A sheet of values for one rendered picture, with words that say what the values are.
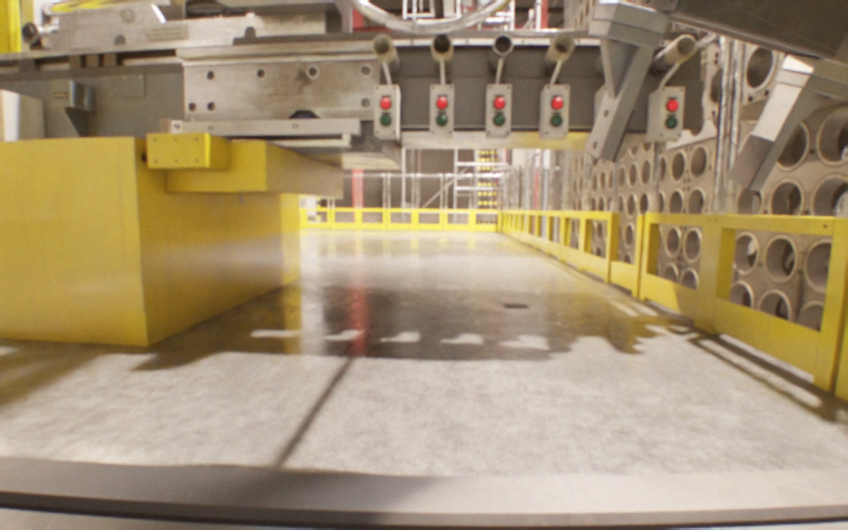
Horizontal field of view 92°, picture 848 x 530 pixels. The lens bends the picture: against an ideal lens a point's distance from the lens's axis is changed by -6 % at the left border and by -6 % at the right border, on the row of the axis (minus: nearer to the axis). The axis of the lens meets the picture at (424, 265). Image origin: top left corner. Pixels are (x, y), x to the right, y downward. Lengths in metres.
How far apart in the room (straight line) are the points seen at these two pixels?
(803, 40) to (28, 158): 1.65
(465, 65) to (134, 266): 1.17
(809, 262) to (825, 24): 2.30
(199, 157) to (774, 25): 1.19
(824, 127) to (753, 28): 2.32
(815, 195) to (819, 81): 2.24
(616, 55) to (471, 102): 1.16
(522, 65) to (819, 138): 1.59
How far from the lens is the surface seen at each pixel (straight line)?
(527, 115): 1.49
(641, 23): 0.34
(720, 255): 1.65
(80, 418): 1.05
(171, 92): 1.87
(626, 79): 0.35
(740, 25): 0.37
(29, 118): 2.16
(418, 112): 1.48
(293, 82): 1.63
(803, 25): 0.40
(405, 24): 0.76
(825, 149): 2.69
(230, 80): 1.73
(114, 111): 2.00
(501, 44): 1.44
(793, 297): 2.73
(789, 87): 0.44
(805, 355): 1.37
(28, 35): 2.37
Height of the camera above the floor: 0.39
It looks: 7 degrees down
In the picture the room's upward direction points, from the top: 1 degrees clockwise
